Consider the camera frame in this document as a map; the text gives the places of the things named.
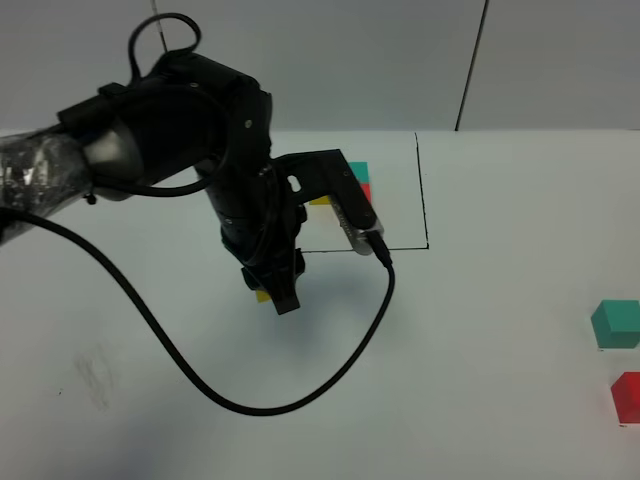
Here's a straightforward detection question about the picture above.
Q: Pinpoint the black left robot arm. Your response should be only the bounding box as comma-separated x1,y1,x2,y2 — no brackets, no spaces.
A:
1,49,306,314

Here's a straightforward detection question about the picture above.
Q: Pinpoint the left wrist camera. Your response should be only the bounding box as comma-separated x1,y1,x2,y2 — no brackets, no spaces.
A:
275,150,391,264

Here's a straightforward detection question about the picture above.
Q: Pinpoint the yellow template block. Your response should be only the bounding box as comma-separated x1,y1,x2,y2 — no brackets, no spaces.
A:
309,196,331,206

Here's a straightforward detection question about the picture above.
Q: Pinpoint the green template block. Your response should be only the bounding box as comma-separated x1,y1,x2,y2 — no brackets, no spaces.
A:
349,162,370,184

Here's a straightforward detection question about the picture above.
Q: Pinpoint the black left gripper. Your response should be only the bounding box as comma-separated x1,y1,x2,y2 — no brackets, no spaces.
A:
202,159,307,315

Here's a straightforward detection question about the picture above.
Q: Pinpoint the black left camera cable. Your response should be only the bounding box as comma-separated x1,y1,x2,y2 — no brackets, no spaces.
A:
0,207,397,417

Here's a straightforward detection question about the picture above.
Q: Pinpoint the red template block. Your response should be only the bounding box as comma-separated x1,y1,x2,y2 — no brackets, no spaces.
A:
360,183,372,203

